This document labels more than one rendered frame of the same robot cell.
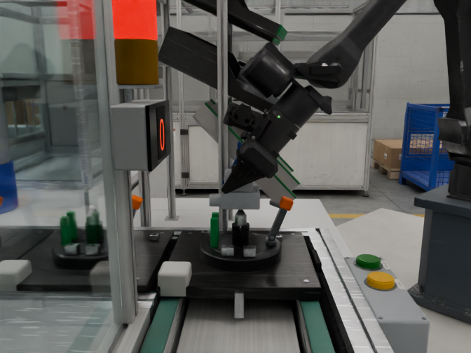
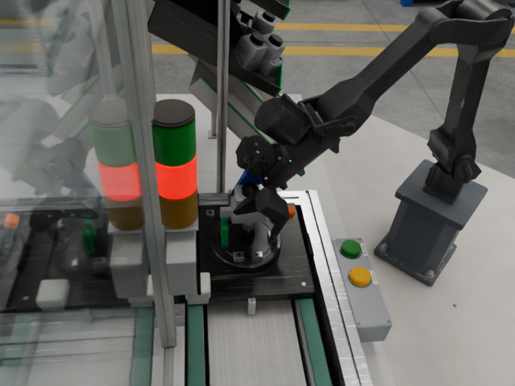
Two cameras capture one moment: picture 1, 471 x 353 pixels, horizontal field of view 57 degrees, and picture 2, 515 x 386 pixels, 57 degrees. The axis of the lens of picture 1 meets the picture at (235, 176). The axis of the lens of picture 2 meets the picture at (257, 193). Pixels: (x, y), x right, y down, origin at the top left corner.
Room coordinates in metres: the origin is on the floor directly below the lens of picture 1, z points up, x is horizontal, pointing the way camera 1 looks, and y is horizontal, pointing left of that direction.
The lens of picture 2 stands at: (0.10, 0.10, 1.69)
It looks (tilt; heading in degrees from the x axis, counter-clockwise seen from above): 43 degrees down; 349
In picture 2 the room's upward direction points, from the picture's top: 5 degrees clockwise
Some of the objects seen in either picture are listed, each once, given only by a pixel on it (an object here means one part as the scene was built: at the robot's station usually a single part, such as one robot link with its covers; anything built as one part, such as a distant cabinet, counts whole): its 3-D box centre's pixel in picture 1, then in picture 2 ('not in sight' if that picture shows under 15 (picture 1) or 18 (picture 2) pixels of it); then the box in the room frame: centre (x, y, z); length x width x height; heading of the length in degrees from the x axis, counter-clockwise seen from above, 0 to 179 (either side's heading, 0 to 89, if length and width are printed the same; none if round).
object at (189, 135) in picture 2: not in sight; (172, 135); (0.52, 0.11, 1.38); 0.05 x 0.05 x 0.05
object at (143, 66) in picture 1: (136, 62); (177, 201); (0.52, 0.11, 1.28); 0.05 x 0.05 x 0.05
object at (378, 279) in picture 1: (380, 282); (359, 277); (0.62, -0.22, 0.96); 0.04 x 0.04 x 0.02
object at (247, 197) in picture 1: (234, 185); (243, 202); (0.71, 0.00, 1.09); 0.08 x 0.04 x 0.07; 89
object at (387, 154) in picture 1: (426, 158); not in sight; (5.77, -2.55, 0.20); 1.20 x 0.80 x 0.41; 89
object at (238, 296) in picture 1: (239, 304); (251, 305); (0.58, -0.01, 0.95); 0.01 x 0.01 x 0.04; 89
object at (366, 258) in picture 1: (368, 263); (350, 249); (0.69, -0.22, 0.96); 0.04 x 0.04 x 0.02
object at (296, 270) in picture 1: (240, 259); (245, 248); (0.71, -0.01, 0.96); 0.24 x 0.24 x 0.02; 89
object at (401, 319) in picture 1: (378, 301); (356, 286); (0.62, -0.22, 0.93); 0.21 x 0.07 x 0.06; 179
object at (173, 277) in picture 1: (174, 279); (197, 288); (0.61, 0.09, 0.97); 0.05 x 0.05 x 0.04; 89
